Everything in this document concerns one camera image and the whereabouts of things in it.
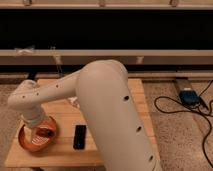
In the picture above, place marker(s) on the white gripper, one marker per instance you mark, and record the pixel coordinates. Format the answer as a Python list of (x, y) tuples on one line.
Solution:
[(33, 118)]

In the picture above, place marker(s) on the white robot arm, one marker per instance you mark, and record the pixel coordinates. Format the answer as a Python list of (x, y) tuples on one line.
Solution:
[(101, 88)]

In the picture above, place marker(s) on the small white object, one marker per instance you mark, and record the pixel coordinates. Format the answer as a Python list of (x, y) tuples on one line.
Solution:
[(74, 102)]

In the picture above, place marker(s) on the black rectangular remote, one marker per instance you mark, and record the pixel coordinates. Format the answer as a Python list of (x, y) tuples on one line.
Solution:
[(79, 137)]

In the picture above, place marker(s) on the blue power adapter box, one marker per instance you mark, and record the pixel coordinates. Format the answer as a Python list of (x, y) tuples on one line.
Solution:
[(189, 97)]

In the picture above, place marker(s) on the lower wooden rail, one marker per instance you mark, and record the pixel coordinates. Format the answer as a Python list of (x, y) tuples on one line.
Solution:
[(135, 57)]

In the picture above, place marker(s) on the wooden rail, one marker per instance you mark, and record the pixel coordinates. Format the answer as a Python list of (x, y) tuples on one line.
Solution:
[(135, 57), (107, 4)]

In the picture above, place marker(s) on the upper wooden rail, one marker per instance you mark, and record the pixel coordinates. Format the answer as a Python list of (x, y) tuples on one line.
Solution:
[(107, 4)]

